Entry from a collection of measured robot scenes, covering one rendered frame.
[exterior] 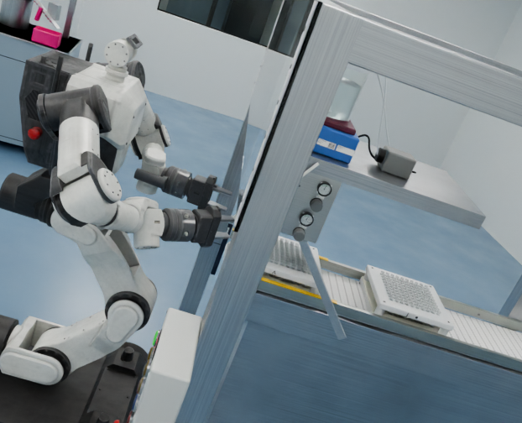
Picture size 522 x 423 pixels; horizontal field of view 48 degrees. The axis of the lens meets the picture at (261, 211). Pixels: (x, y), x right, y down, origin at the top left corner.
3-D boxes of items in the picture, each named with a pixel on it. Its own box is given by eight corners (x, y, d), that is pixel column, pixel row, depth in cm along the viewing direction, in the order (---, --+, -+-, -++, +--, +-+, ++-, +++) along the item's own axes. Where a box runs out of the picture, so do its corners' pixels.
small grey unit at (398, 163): (374, 169, 161) (383, 148, 158) (370, 161, 167) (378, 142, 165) (408, 180, 162) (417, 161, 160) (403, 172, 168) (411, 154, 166)
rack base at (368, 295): (371, 321, 175) (373, 315, 175) (358, 281, 198) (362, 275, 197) (444, 344, 178) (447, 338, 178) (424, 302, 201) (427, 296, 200)
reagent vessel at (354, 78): (299, 109, 152) (326, 39, 145) (296, 97, 166) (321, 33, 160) (353, 128, 154) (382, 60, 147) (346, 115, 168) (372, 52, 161)
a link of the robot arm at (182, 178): (220, 172, 184) (185, 159, 184) (213, 181, 175) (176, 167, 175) (208, 207, 189) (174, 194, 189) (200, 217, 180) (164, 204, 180)
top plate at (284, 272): (315, 253, 194) (317, 248, 193) (321, 290, 171) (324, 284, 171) (246, 230, 191) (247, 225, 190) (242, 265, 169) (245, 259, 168)
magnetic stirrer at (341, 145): (279, 142, 152) (291, 109, 149) (278, 122, 172) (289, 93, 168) (350, 166, 154) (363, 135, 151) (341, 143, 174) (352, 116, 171)
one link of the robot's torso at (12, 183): (-8, 215, 171) (3, 160, 164) (11, 199, 182) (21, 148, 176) (86, 244, 174) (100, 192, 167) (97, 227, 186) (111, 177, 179)
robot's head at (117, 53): (99, 70, 155) (107, 37, 151) (109, 64, 164) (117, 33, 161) (123, 78, 155) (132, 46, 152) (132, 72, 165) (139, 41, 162)
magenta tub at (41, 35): (30, 41, 366) (33, 27, 363) (34, 38, 377) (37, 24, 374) (56, 49, 370) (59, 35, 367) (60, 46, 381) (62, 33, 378)
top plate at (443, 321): (378, 308, 174) (380, 302, 173) (364, 268, 196) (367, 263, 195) (451, 331, 177) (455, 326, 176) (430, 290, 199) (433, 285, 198)
